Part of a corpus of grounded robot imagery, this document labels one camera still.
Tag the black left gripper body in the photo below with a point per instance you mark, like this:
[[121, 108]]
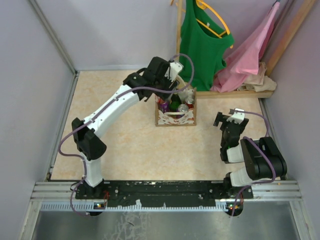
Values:
[[164, 83]]

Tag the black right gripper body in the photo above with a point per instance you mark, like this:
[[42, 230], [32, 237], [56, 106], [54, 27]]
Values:
[[223, 127]]

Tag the green glass bottle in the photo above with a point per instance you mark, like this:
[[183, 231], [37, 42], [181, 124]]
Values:
[[175, 103]]

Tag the purple Fanta can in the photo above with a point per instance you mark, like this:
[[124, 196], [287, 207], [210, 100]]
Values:
[[183, 110], [164, 107]]

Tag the red coke can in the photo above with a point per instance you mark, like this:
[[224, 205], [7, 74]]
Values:
[[160, 101], [189, 101]]

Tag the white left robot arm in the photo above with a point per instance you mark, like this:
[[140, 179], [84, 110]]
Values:
[[89, 131]]

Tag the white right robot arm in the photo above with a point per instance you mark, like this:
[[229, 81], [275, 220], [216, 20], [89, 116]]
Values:
[[263, 161]]

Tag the canvas bag with cat print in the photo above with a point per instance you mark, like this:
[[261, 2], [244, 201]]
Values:
[[169, 119]]

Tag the wooden clothes rack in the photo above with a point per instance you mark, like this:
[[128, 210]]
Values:
[[294, 15]]

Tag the beige cloth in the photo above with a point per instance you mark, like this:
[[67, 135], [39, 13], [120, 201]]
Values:
[[258, 82]]

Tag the green tank top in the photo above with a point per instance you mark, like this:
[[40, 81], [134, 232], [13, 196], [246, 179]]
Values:
[[205, 51]]

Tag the pink garment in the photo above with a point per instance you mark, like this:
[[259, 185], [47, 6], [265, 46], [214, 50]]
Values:
[[245, 60]]

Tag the yellow clothes hanger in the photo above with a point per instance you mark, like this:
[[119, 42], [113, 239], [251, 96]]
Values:
[[205, 15]]

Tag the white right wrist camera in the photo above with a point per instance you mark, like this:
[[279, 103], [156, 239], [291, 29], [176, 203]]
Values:
[[237, 116]]

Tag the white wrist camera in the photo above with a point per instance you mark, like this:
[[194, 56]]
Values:
[[237, 116], [174, 69]]

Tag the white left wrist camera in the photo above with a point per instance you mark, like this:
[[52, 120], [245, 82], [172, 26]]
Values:
[[174, 69]]

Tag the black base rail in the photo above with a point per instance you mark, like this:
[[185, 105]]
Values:
[[177, 193]]

